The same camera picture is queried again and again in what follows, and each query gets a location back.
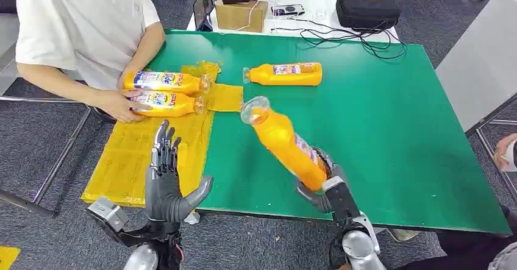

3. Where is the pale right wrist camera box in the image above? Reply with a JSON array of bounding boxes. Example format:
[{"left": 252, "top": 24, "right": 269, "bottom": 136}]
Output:
[{"left": 321, "top": 176, "right": 362, "bottom": 225}]

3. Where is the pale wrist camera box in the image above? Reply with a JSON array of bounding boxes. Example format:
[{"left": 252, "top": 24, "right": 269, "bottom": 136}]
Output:
[
  {"left": 86, "top": 196, "right": 130, "bottom": 234},
  {"left": 321, "top": 176, "right": 362, "bottom": 225}
]

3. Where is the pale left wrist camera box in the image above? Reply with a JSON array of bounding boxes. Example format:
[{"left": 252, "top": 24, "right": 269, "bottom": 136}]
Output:
[{"left": 86, "top": 196, "right": 130, "bottom": 234}]

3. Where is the white shoe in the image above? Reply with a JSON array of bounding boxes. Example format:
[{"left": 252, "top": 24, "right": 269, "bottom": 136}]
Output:
[{"left": 387, "top": 228, "right": 421, "bottom": 243}]

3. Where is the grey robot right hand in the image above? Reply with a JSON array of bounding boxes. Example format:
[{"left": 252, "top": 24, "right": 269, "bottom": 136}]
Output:
[{"left": 295, "top": 147, "right": 348, "bottom": 214}]

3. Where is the yellow sheet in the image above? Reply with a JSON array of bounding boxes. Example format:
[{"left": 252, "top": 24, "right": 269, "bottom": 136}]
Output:
[{"left": 80, "top": 61, "right": 246, "bottom": 209}]

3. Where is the black tablet screen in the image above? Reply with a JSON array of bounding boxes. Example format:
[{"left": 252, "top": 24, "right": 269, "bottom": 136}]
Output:
[{"left": 192, "top": 0, "right": 216, "bottom": 32}]

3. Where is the controller person's right hand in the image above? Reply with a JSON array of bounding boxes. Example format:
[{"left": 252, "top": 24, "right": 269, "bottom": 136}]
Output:
[{"left": 493, "top": 133, "right": 517, "bottom": 172}]

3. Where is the orange drink bottle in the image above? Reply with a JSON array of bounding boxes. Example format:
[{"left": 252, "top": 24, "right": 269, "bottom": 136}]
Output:
[
  {"left": 242, "top": 62, "right": 324, "bottom": 87},
  {"left": 127, "top": 90, "right": 208, "bottom": 118},
  {"left": 240, "top": 95, "right": 330, "bottom": 193},
  {"left": 123, "top": 70, "right": 214, "bottom": 96}
]

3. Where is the seated person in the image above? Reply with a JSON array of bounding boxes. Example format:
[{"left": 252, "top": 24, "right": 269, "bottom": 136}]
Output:
[{"left": 15, "top": 0, "right": 167, "bottom": 124}]

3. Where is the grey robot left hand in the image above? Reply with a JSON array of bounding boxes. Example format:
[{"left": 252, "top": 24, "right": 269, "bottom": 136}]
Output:
[{"left": 144, "top": 119, "right": 214, "bottom": 224}]

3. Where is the metal chair frame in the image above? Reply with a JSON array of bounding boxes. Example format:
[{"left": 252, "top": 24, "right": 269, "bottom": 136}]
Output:
[{"left": 0, "top": 93, "right": 119, "bottom": 219}]

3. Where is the brown cardboard box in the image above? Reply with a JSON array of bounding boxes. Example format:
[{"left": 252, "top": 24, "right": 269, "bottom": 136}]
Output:
[{"left": 214, "top": 0, "right": 270, "bottom": 34}]

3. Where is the yellow floor marker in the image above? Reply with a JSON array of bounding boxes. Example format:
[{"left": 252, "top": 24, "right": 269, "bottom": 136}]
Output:
[{"left": 0, "top": 245, "right": 21, "bottom": 270}]

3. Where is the green table mat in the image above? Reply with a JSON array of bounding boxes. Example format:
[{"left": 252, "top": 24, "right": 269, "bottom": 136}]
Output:
[{"left": 145, "top": 30, "right": 513, "bottom": 236}]

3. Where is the white black hand controller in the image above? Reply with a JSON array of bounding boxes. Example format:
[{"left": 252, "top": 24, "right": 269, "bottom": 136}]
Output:
[{"left": 504, "top": 139, "right": 517, "bottom": 173}]

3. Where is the grey table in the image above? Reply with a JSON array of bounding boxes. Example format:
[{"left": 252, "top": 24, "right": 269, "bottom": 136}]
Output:
[{"left": 435, "top": 0, "right": 517, "bottom": 204}]

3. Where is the white cable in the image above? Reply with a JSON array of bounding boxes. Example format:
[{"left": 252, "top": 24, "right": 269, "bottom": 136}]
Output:
[{"left": 235, "top": 0, "right": 264, "bottom": 32}]

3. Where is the seated person's left hand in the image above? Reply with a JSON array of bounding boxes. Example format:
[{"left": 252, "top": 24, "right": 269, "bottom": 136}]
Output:
[{"left": 117, "top": 68, "right": 141, "bottom": 92}]

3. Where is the black zip case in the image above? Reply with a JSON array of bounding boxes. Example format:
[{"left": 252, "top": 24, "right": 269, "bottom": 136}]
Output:
[{"left": 335, "top": 0, "right": 402, "bottom": 31}]

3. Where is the small black device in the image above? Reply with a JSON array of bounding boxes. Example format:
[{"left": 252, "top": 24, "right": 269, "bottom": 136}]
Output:
[{"left": 271, "top": 3, "right": 307, "bottom": 18}]

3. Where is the black cable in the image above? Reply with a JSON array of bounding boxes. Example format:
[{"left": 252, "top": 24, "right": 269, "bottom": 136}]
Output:
[{"left": 270, "top": 15, "right": 408, "bottom": 60}]

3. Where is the seated person's right hand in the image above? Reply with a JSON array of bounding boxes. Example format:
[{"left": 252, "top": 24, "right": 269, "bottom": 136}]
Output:
[{"left": 94, "top": 89, "right": 152, "bottom": 124}]

